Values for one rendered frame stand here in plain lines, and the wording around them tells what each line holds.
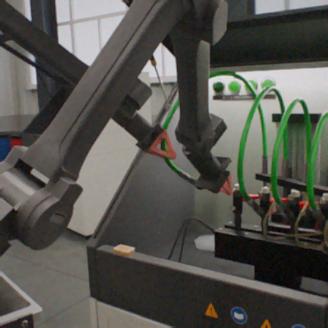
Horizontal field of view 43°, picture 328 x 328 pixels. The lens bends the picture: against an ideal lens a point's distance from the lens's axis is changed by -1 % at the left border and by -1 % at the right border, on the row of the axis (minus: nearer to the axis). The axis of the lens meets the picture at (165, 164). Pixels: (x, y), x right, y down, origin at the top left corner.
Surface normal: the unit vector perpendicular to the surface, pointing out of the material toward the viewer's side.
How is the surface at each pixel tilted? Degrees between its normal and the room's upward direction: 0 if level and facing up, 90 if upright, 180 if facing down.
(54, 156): 65
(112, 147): 90
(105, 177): 90
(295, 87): 90
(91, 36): 90
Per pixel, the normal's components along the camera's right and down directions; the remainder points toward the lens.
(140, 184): 0.82, 0.07
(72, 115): -0.25, -0.25
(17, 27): 0.55, 0.06
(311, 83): -0.57, 0.17
